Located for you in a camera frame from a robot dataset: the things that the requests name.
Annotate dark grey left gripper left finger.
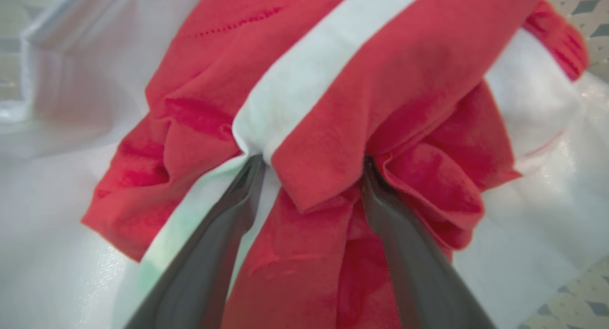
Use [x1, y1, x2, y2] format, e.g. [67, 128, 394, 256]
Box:
[124, 154, 267, 329]

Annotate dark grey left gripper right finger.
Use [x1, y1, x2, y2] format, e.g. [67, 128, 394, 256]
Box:
[362, 156, 496, 329]

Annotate red basketball jersey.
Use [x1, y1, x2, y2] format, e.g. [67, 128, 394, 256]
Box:
[80, 0, 589, 329]

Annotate white cloth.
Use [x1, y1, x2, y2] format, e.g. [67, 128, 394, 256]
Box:
[0, 0, 609, 329]

